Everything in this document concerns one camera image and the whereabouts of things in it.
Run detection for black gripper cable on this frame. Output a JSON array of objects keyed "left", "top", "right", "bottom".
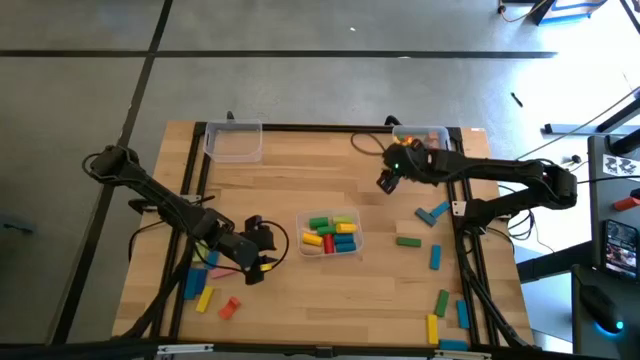
[
  {"left": 257, "top": 219, "right": 291, "bottom": 269},
  {"left": 349, "top": 132, "right": 389, "bottom": 157}
]

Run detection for smartphone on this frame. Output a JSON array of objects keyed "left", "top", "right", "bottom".
[{"left": 602, "top": 218, "right": 640, "bottom": 279}]

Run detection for paper with black patterns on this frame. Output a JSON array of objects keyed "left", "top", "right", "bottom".
[{"left": 602, "top": 153, "right": 640, "bottom": 177}]

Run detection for grey stand base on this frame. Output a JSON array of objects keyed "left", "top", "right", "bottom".
[{"left": 543, "top": 122, "right": 609, "bottom": 137}]

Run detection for wide blue wooden block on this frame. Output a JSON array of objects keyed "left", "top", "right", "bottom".
[{"left": 182, "top": 268, "right": 209, "bottom": 301}]

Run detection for yellow wooden plank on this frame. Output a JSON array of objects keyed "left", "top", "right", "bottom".
[
  {"left": 426, "top": 313, "right": 440, "bottom": 346},
  {"left": 195, "top": 285, "right": 215, "bottom": 314}
]

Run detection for yellow cable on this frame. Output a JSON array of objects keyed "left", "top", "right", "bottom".
[{"left": 497, "top": 0, "right": 549, "bottom": 25}]

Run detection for clear plastic bin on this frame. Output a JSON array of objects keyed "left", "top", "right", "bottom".
[
  {"left": 294, "top": 207, "right": 365, "bottom": 259},
  {"left": 202, "top": 118, "right": 264, "bottom": 164},
  {"left": 391, "top": 124, "right": 454, "bottom": 169}
]

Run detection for silver frame bracket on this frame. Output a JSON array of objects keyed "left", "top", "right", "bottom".
[
  {"left": 157, "top": 342, "right": 215, "bottom": 356},
  {"left": 433, "top": 349, "right": 494, "bottom": 360}
]

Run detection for dark floor object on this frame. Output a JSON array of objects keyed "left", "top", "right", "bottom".
[{"left": 0, "top": 214, "right": 36, "bottom": 236}]

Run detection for thin black power cable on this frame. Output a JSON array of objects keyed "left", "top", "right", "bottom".
[{"left": 574, "top": 175, "right": 640, "bottom": 191}]

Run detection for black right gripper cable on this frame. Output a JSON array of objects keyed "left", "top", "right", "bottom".
[{"left": 349, "top": 132, "right": 389, "bottom": 157}]

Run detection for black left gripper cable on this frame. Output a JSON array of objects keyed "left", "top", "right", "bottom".
[{"left": 257, "top": 219, "right": 291, "bottom": 269}]

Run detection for black right arm base cables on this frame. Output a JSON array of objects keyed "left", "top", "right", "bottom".
[{"left": 499, "top": 209, "right": 536, "bottom": 241}]

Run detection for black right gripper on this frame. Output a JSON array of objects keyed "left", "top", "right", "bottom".
[{"left": 376, "top": 144, "right": 436, "bottom": 195}]

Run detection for black stand legs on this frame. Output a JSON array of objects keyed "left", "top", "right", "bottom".
[{"left": 594, "top": 97, "right": 640, "bottom": 156}]

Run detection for teal wooden plank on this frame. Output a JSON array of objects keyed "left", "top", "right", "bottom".
[{"left": 414, "top": 207, "right": 439, "bottom": 228}]

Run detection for black left arm base cable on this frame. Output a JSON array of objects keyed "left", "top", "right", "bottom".
[{"left": 128, "top": 217, "right": 174, "bottom": 264}]

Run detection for black computer mouse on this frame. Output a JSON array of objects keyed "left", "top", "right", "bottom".
[{"left": 579, "top": 284, "right": 626, "bottom": 335}]

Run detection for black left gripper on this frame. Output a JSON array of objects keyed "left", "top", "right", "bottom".
[{"left": 242, "top": 214, "right": 278, "bottom": 287}]

